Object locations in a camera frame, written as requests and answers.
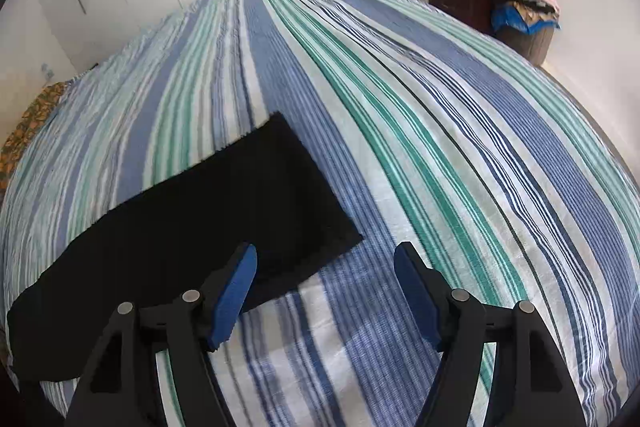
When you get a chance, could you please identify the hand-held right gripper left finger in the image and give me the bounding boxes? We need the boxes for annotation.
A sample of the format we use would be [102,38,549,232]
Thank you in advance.
[64,242,258,427]

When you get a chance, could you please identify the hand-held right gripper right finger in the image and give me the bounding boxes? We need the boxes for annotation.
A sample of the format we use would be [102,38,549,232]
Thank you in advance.
[393,242,587,427]

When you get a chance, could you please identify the black pants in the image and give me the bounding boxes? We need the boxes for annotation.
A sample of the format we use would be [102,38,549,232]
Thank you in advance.
[6,111,364,383]

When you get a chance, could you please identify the striped bed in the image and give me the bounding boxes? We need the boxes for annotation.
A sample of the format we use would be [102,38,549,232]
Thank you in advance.
[0,0,632,427]

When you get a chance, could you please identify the orange patterned blanket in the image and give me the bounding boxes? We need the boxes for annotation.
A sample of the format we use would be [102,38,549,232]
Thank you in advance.
[0,82,68,192]

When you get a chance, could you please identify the brown laundry basket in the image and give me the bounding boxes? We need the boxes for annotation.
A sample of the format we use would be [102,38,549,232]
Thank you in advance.
[500,24,555,68]

